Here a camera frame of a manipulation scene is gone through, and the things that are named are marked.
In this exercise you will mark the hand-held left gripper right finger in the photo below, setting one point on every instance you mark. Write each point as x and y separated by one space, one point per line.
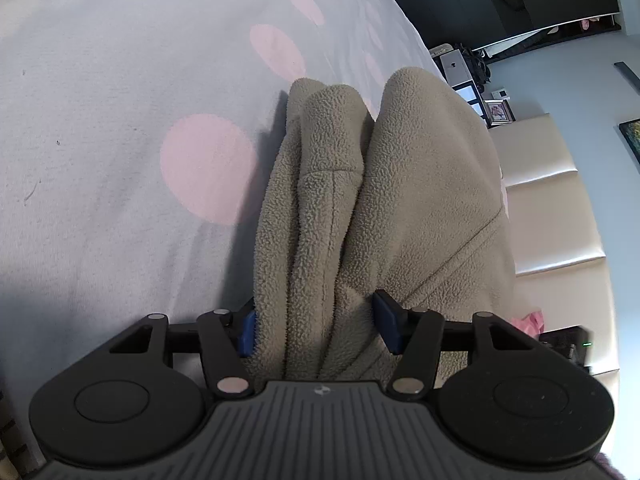
387 322

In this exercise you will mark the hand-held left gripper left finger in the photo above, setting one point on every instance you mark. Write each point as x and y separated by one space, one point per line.
247 335

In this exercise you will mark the beige fleece jacket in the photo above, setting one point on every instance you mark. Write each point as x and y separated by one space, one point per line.
425 185

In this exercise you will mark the pink cloth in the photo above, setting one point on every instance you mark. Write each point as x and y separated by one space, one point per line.
530 322

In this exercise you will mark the beige padded headboard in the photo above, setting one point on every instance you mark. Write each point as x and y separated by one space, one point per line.
550 210

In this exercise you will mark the grey pink-dotted bed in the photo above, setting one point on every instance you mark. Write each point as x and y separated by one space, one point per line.
125 110

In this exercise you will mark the nightstand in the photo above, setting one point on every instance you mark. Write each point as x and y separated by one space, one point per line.
455 67

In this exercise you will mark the black bag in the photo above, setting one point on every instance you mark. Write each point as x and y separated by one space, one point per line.
477 67

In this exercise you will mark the black wardrobe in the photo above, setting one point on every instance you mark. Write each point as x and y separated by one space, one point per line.
450 0

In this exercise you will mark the wall painting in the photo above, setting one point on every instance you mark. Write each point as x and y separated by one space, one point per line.
632 137

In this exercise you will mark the picture frame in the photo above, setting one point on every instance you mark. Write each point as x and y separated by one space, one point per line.
499 112

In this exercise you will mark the grey wall plate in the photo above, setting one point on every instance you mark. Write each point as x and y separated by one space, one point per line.
629 74

